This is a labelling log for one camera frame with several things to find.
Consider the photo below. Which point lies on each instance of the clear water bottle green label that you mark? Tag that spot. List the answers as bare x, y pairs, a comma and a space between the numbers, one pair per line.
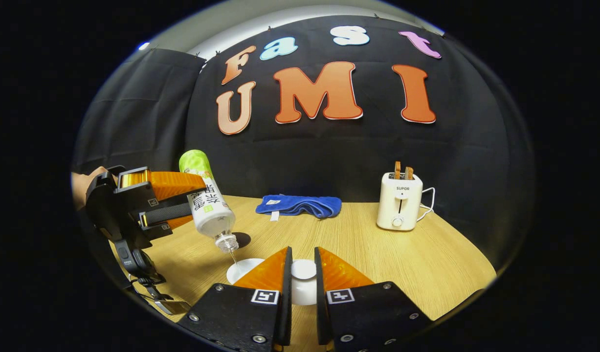
209, 205

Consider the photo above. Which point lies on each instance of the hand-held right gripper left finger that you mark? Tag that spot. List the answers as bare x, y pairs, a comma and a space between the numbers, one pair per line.
286, 313

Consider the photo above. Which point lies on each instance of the ceiling light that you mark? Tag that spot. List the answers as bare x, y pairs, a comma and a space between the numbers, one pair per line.
143, 46

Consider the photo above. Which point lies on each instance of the white toaster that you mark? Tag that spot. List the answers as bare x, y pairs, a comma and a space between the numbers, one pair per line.
397, 205

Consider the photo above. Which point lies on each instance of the white teacup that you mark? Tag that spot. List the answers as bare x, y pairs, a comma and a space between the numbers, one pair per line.
243, 270

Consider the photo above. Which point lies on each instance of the black backdrop cloth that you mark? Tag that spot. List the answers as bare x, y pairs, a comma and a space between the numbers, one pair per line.
329, 156

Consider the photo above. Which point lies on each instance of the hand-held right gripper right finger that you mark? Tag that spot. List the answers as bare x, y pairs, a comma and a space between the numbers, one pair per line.
321, 313

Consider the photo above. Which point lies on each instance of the dark round coaster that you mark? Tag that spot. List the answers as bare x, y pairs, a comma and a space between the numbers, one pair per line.
243, 239

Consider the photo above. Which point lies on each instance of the brown toast slice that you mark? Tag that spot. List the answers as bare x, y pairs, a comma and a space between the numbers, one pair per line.
397, 170
408, 173

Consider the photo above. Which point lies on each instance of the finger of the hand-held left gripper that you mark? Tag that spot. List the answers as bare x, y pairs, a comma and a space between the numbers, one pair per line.
172, 198
167, 212

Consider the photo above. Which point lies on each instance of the blue folded towel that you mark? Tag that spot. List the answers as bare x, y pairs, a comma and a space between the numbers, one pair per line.
300, 205

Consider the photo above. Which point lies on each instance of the white teacup lid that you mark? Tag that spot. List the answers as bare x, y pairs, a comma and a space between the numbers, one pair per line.
303, 270

